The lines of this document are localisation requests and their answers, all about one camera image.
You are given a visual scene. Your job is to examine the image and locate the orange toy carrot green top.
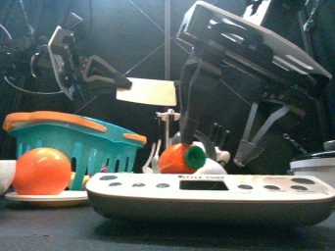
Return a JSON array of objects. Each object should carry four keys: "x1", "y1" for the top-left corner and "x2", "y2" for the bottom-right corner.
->
[{"x1": 157, "y1": 142, "x2": 207, "y2": 175}]

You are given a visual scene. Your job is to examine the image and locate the white plush toy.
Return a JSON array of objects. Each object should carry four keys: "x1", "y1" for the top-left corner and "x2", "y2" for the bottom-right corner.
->
[{"x1": 155, "y1": 108, "x2": 181, "y2": 145}]

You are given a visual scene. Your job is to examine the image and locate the grey and black toy appliance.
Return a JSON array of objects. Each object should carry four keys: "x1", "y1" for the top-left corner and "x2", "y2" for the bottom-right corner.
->
[{"x1": 208, "y1": 122, "x2": 232, "y2": 148}]

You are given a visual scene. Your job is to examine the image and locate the white toy spoon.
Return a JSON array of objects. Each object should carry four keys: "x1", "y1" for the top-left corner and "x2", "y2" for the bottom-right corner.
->
[
  {"x1": 141, "y1": 141, "x2": 155, "y2": 175},
  {"x1": 151, "y1": 139, "x2": 163, "y2": 174}
]

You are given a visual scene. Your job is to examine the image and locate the white black tray device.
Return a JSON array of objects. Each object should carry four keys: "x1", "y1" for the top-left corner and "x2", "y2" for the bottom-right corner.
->
[{"x1": 85, "y1": 172, "x2": 335, "y2": 227}]

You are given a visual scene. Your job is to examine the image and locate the dark pot lid grey knob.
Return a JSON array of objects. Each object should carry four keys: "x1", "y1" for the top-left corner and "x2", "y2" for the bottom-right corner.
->
[{"x1": 292, "y1": 139, "x2": 335, "y2": 162}]

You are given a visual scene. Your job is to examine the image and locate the yellow-green toy fruit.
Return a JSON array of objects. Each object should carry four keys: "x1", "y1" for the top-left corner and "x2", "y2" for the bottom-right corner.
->
[{"x1": 68, "y1": 172, "x2": 92, "y2": 191}]

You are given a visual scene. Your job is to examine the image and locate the orange toy fruit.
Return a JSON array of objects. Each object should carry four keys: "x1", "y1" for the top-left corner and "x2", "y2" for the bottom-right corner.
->
[{"x1": 11, "y1": 146, "x2": 72, "y2": 196}]

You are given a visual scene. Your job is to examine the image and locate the small white plate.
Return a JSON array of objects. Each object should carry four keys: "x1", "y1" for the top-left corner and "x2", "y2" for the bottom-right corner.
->
[{"x1": 4, "y1": 190, "x2": 91, "y2": 208}]

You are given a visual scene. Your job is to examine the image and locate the white toy kettle grey handle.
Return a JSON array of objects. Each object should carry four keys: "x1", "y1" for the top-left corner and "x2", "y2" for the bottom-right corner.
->
[{"x1": 171, "y1": 130, "x2": 232, "y2": 176}]

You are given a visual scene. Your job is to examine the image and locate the left arm cable loop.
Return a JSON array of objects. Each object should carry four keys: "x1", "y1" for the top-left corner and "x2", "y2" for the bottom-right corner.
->
[{"x1": 3, "y1": 52, "x2": 67, "y2": 96}]

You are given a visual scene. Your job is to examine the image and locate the teal basket orange handles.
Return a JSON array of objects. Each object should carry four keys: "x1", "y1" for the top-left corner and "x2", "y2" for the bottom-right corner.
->
[{"x1": 1, "y1": 110, "x2": 148, "y2": 191}]

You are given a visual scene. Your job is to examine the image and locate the grey vertical frame pole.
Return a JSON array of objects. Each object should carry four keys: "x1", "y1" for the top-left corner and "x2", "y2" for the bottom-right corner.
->
[{"x1": 164, "y1": 0, "x2": 172, "y2": 111}]

